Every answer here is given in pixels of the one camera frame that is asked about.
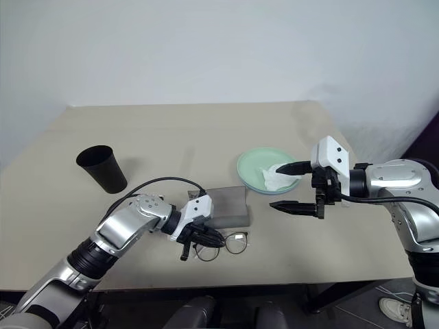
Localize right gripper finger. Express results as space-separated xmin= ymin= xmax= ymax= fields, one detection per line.
xmin=269 ymin=201 xmax=318 ymax=217
xmin=275 ymin=160 xmax=314 ymax=177

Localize black plastic cup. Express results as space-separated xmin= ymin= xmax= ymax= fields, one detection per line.
xmin=75 ymin=145 xmax=129 ymax=195

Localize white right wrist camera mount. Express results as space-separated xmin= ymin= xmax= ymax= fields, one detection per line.
xmin=310 ymin=136 xmax=351 ymax=206

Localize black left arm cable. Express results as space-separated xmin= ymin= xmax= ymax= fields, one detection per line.
xmin=105 ymin=176 xmax=209 ymax=220

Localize dark rounded shape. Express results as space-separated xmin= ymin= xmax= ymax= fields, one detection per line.
xmin=177 ymin=295 xmax=221 ymax=329
xmin=252 ymin=297 xmax=293 ymax=329

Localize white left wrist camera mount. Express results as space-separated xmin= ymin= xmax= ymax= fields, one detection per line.
xmin=169 ymin=194 xmax=214 ymax=243

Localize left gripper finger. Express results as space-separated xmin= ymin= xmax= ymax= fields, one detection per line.
xmin=193 ymin=236 xmax=226 ymax=248
xmin=195 ymin=227 xmax=224 ymax=242

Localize grey glasses case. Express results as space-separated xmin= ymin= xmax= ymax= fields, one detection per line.
xmin=187 ymin=185 xmax=251 ymax=229

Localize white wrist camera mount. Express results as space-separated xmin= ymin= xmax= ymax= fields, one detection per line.
xmin=310 ymin=136 xmax=351 ymax=206
xmin=169 ymin=194 xmax=214 ymax=243

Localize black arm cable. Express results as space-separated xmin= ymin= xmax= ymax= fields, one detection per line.
xmin=337 ymin=191 xmax=439 ymax=215
xmin=105 ymin=176 xmax=209 ymax=220

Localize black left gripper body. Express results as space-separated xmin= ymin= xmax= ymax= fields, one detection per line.
xmin=178 ymin=223 xmax=209 ymax=262

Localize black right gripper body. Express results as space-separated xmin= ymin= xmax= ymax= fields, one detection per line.
xmin=311 ymin=166 xmax=342 ymax=220

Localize black table leg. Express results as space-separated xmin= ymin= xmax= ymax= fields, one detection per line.
xmin=307 ymin=279 xmax=379 ymax=315

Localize thin black-rimmed glasses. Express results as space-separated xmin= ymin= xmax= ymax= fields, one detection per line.
xmin=191 ymin=232 xmax=250 ymax=263

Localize pale blue plate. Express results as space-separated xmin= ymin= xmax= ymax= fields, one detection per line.
xmin=239 ymin=178 xmax=300 ymax=197

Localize white crumpled tissue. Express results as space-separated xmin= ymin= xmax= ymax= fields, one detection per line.
xmin=261 ymin=163 xmax=302 ymax=191

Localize white shoe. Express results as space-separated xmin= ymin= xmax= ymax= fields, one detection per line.
xmin=379 ymin=297 xmax=413 ymax=328

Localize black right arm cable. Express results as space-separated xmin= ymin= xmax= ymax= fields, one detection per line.
xmin=337 ymin=191 xmax=439 ymax=215

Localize light green bowl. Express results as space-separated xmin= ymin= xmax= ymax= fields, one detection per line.
xmin=237 ymin=147 xmax=302 ymax=193

